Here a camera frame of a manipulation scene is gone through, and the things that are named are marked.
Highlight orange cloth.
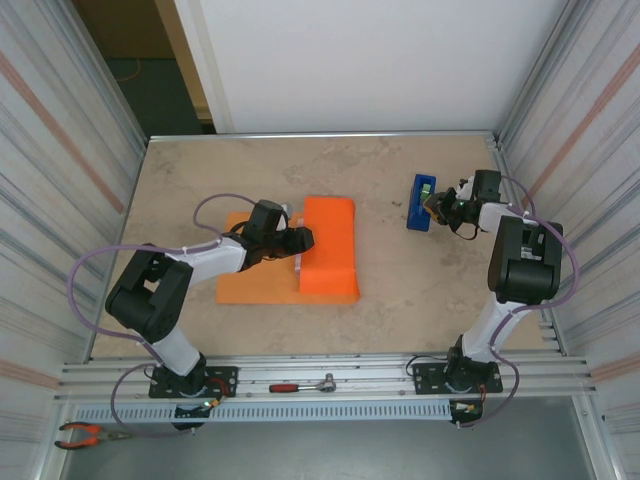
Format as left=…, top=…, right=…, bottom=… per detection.
left=215, top=195, right=362, bottom=306

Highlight blue tape dispenser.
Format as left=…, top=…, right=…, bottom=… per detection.
left=406, top=173, right=439, bottom=232

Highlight aluminium mounting rail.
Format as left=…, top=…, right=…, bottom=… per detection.
left=54, top=354, right=599, bottom=402

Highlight red handled ratchet wrench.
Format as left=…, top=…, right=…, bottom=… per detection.
left=268, top=372, right=339, bottom=394

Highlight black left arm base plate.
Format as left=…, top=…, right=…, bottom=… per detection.
left=148, top=365, right=239, bottom=400

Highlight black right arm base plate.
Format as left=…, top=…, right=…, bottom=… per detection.
left=411, top=360, right=504, bottom=396

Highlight grey slotted cable duct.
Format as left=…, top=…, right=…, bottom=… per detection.
left=74, top=399, right=454, bottom=424

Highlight orange floor cable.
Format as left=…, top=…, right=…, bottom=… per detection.
left=117, top=58, right=145, bottom=84

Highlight orange handled pliers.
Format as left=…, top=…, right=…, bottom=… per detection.
left=53, top=422, right=134, bottom=450

